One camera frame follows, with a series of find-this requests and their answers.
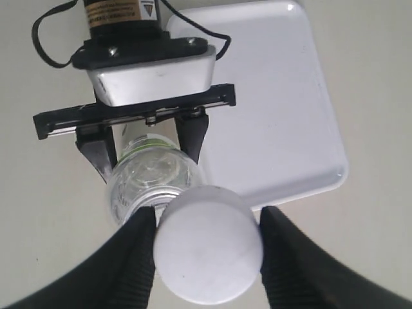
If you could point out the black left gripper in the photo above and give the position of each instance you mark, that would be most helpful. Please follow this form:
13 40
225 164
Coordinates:
94 135

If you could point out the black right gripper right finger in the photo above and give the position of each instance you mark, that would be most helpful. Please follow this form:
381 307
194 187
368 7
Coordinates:
297 273

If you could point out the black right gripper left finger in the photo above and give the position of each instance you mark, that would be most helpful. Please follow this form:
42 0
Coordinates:
120 274

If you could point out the clear plastic drink bottle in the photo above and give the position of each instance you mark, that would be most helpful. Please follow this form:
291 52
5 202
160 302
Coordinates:
151 172

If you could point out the white bottle cap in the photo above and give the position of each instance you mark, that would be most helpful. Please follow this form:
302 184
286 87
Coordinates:
208 248

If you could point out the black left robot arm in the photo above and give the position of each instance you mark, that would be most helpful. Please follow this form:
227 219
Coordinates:
119 22

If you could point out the white plastic tray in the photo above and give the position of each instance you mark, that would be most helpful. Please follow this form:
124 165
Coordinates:
280 142

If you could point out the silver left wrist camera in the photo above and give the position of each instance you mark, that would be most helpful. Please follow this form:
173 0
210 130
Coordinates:
147 71

